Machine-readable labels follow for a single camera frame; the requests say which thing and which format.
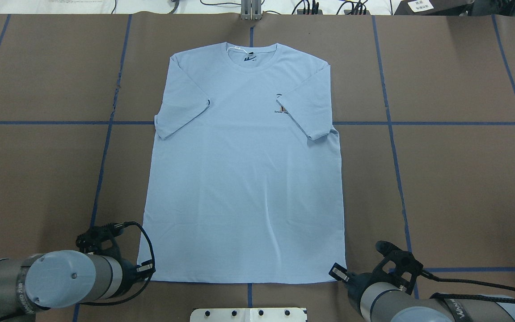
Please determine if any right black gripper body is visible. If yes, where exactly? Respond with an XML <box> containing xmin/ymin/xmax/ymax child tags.
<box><xmin>329</xmin><ymin>263</ymin><xmax>356</xmax><ymax>285</ymax></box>

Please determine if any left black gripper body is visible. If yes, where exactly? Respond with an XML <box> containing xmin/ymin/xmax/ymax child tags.
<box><xmin>135</xmin><ymin>260</ymin><xmax>156</xmax><ymax>281</ymax></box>

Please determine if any light blue t-shirt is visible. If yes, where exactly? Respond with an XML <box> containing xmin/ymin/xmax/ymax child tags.
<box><xmin>137</xmin><ymin>42</ymin><xmax>346</xmax><ymax>284</ymax></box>

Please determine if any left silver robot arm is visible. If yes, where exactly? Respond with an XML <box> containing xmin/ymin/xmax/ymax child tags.
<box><xmin>0</xmin><ymin>250</ymin><xmax>156</xmax><ymax>322</ymax></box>

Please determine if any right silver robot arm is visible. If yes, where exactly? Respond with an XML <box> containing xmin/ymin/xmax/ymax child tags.
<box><xmin>329</xmin><ymin>263</ymin><xmax>515</xmax><ymax>322</ymax></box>

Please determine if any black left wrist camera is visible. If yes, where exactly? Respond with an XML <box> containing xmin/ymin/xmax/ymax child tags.
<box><xmin>76</xmin><ymin>221</ymin><xmax>137</xmax><ymax>260</ymax></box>

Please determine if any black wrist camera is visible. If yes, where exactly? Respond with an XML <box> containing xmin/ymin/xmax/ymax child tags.
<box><xmin>372</xmin><ymin>241</ymin><xmax>431</xmax><ymax>295</ymax></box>
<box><xmin>76</xmin><ymin>221</ymin><xmax>137</xmax><ymax>260</ymax></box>

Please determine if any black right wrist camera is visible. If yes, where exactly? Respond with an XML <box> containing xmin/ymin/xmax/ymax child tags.
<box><xmin>372</xmin><ymin>241</ymin><xmax>431</xmax><ymax>295</ymax></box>

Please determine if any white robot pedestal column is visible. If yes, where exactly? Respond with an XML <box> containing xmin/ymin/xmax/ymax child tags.
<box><xmin>190</xmin><ymin>307</ymin><xmax>308</xmax><ymax>322</ymax></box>

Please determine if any aluminium frame post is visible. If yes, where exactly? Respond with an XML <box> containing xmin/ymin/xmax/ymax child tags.
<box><xmin>241</xmin><ymin>0</ymin><xmax>263</xmax><ymax>21</ymax></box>

